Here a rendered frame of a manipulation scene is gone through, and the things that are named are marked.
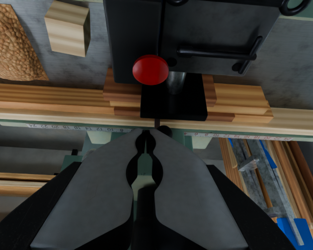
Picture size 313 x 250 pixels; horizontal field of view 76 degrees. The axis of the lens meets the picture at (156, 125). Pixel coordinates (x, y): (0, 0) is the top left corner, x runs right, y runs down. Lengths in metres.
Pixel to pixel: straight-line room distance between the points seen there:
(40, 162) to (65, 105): 2.63
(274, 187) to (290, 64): 0.78
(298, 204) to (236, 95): 1.28
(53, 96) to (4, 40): 0.11
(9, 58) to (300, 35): 0.39
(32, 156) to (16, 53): 2.75
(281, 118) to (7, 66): 0.47
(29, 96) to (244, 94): 0.36
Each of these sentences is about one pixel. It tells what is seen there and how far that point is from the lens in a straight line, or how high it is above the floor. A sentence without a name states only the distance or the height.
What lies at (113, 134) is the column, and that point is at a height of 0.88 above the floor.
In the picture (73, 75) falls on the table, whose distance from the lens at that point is 0.37.
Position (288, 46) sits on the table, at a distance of 0.35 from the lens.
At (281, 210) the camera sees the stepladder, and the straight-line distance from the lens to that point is 1.09.
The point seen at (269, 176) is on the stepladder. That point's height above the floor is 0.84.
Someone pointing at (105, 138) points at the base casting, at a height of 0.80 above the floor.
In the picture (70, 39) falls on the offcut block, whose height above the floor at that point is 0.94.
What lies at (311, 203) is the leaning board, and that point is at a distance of 1.64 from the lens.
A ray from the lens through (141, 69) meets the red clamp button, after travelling 0.17.
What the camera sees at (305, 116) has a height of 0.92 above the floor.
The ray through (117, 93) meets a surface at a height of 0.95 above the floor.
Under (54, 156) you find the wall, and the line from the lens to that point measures 2.96.
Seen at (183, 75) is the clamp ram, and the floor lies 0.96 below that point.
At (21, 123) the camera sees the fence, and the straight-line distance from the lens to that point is 0.43.
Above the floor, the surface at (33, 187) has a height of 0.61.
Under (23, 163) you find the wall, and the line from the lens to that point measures 3.06.
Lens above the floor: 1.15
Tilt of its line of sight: 33 degrees down
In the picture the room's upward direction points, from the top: 179 degrees counter-clockwise
